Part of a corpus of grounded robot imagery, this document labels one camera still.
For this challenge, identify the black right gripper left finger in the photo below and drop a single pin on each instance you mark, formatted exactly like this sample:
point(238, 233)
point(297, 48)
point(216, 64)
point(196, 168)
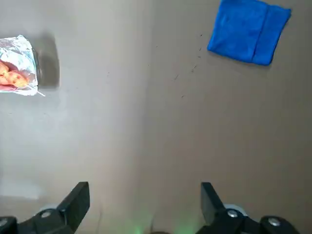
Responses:
point(73, 207)

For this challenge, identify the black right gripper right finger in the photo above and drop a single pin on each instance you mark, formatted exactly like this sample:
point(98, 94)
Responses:
point(212, 207)

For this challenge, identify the blue dishcloth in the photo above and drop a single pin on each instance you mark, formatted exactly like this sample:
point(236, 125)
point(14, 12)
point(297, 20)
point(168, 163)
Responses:
point(243, 29)

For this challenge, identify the orange food skewers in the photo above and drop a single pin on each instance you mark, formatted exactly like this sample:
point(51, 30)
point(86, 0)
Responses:
point(12, 75)

